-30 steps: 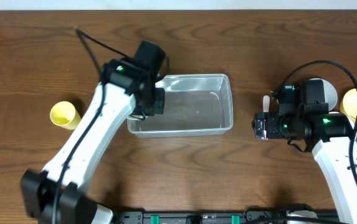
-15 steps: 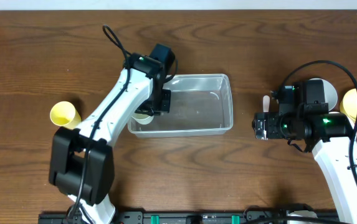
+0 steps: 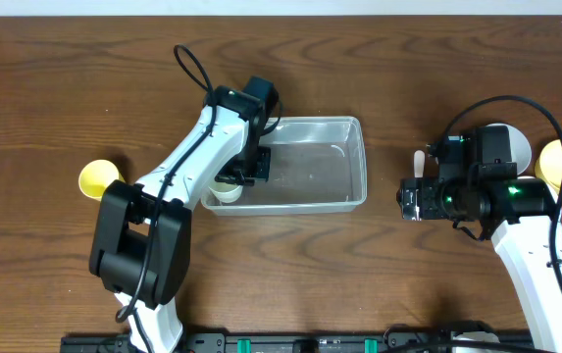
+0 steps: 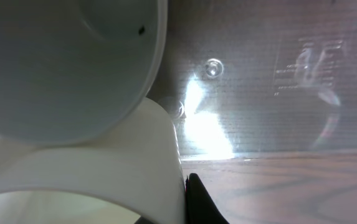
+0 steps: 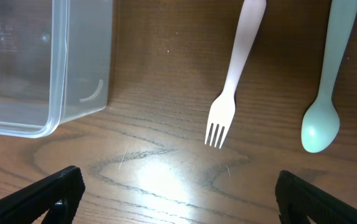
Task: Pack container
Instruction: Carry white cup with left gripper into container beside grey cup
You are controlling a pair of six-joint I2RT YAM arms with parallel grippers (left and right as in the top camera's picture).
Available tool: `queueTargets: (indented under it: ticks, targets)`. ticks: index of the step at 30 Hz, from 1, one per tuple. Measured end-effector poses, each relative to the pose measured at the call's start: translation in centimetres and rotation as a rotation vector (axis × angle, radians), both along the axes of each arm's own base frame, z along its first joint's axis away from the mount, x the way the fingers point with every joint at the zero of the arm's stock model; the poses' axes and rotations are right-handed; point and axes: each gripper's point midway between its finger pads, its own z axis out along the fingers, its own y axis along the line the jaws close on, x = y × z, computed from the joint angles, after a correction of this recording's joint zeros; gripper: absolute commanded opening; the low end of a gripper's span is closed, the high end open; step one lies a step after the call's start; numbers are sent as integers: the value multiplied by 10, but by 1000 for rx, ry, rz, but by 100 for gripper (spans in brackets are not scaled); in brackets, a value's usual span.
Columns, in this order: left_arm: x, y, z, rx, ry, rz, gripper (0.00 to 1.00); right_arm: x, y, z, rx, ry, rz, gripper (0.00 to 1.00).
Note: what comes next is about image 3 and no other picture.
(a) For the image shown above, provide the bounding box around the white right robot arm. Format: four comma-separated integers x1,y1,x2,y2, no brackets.
396,177,562,352

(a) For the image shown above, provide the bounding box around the grey plastic bowl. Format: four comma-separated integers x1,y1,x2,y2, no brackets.
490,123,533,176

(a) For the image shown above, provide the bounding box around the white plastic cup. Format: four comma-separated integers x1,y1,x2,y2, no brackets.
209,181,243,203

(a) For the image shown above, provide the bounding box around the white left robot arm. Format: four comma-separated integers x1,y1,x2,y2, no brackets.
89,77,280,352

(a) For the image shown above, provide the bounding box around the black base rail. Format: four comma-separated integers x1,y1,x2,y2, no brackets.
59,328,536,353

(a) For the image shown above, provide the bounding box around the white plastic fork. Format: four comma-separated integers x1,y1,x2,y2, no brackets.
413,150,426,178

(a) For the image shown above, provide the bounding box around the clear plastic container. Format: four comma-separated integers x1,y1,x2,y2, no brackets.
201,116,368,217

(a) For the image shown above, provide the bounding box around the white plastic bowl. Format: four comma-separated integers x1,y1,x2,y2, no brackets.
453,331,499,343

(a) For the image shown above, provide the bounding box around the yellow plastic cup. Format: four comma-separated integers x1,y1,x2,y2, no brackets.
78,160,125,201

